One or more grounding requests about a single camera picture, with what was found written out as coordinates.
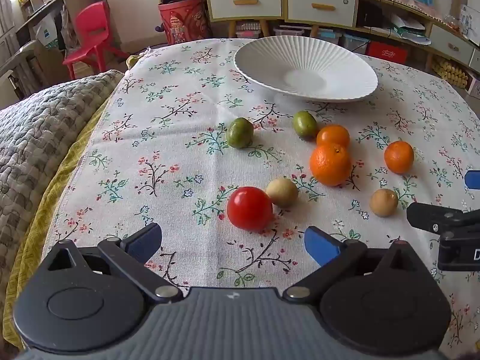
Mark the wooden shelf cabinet white drawer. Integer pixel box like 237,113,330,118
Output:
202,0,286,38

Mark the white blue cardboard box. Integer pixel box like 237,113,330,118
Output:
33,15,57,47

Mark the grey quilted blanket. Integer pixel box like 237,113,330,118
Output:
0,69,124,282

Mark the wooden desk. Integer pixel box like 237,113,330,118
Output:
15,0,107,51

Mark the large orange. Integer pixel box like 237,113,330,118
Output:
309,142,352,187

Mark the white ribbed plate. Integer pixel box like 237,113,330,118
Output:
233,35,379,103

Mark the small mandarin orange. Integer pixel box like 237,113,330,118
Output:
316,124,351,149
384,140,415,174

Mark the tan longan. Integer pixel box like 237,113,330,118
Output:
370,188,399,218
266,178,299,208

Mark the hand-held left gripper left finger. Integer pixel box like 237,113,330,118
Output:
47,222,184,305

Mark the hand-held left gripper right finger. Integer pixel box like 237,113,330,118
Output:
282,225,427,305

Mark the red printed toy bucket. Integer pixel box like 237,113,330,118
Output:
157,0,212,46

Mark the floral tablecloth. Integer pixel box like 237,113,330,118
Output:
41,37,480,360

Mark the long low wooden cabinet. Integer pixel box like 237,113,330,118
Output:
283,0,480,94

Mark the red cardboard box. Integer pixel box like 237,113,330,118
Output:
365,41,409,64

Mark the green jujube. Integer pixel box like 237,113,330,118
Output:
292,110,319,139
226,117,254,149

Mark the grey curtain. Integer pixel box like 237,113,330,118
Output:
0,0,17,38

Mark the clear plastic storage box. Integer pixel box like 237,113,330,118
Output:
342,33,372,55
273,25,305,39
235,22,263,39
318,29,344,47

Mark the red plastic chair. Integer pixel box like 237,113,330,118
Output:
62,2,130,79

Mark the red tomato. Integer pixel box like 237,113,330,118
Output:
226,186,274,231

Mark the stack of papers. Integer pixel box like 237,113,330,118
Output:
388,13,432,42

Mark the yellow patterned cloth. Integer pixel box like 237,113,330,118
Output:
4,99,107,349

